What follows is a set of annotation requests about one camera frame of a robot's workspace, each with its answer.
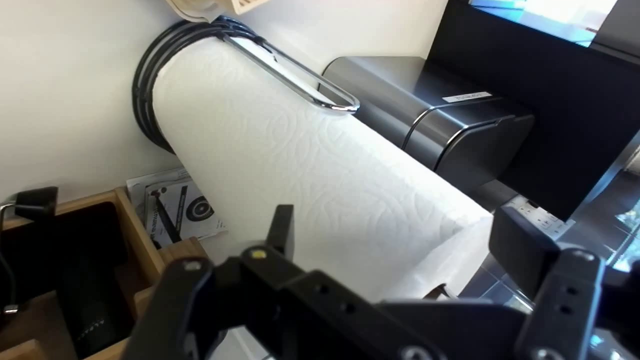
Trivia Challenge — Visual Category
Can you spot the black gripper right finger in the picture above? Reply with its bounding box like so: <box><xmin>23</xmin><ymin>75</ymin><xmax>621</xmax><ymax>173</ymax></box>
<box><xmin>492</xmin><ymin>202</ymin><xmax>607</xmax><ymax>360</ymax></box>

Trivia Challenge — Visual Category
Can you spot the light wooden tray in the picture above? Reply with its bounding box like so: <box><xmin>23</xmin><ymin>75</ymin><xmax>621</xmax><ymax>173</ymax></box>
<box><xmin>164</xmin><ymin>0</ymin><xmax>227</xmax><ymax>24</ymax></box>

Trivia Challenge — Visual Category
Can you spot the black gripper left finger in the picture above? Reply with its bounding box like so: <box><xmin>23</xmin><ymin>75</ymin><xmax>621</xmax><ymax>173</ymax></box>
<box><xmin>123</xmin><ymin>202</ymin><xmax>296</xmax><ymax>360</ymax></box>

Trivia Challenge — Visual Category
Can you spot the printed paper leaflet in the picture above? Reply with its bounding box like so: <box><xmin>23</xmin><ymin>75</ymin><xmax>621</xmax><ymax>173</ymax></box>
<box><xmin>125</xmin><ymin>168</ymin><xmax>228</xmax><ymax>253</ymax></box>

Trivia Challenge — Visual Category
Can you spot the white paper towel roll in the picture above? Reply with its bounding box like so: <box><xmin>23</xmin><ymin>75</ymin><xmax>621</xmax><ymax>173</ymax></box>
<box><xmin>150</xmin><ymin>36</ymin><xmax>497</xmax><ymax>303</ymax></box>

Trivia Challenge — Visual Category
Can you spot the wooden organizer rack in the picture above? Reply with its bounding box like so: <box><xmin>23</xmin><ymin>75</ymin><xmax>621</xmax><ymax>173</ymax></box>
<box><xmin>0</xmin><ymin>186</ymin><xmax>217</xmax><ymax>360</ymax></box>

